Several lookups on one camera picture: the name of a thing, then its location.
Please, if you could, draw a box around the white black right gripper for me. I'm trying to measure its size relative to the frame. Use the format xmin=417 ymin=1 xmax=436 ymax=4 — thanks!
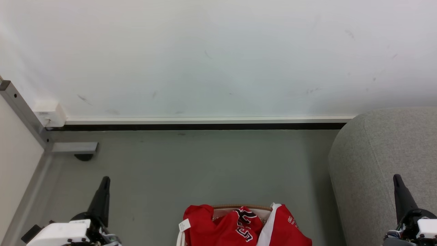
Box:
xmin=384 ymin=174 xmax=437 ymax=246

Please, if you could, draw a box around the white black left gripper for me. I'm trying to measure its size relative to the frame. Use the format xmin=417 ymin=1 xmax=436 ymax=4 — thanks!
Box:
xmin=21 ymin=176 xmax=122 ymax=246

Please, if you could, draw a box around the red white jersey with label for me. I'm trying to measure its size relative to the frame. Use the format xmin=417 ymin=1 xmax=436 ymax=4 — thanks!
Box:
xmin=178 ymin=204 xmax=265 ymax=246

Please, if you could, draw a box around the wicker laundry basket white lining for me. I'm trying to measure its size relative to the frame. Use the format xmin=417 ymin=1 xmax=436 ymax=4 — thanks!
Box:
xmin=177 ymin=204 xmax=273 ymax=246

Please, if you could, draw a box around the grey fabric sofa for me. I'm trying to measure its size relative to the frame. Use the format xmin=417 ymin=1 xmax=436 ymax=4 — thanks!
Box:
xmin=328 ymin=108 xmax=437 ymax=246

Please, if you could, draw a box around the grey metal foot plate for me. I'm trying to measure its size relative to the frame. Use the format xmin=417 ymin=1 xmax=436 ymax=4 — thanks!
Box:
xmin=51 ymin=142 xmax=99 ymax=153

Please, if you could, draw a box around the beige partition panel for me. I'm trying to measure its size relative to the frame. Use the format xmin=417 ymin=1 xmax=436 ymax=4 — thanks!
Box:
xmin=0 ymin=95 xmax=45 ymax=240

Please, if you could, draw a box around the red garment with white band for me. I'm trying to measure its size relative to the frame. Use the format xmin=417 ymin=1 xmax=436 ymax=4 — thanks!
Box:
xmin=256 ymin=203 xmax=313 ymax=246

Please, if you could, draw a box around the white wall socket box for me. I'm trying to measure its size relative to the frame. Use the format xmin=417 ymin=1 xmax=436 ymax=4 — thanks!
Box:
xmin=33 ymin=99 xmax=67 ymax=128

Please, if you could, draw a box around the grey metal frame post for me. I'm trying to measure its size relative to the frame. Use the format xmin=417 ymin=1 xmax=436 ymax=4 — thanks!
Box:
xmin=0 ymin=80 xmax=54 ymax=151

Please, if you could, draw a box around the white and black wall baseboard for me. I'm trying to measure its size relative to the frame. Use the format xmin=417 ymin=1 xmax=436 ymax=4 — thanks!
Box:
xmin=46 ymin=115 xmax=356 ymax=132

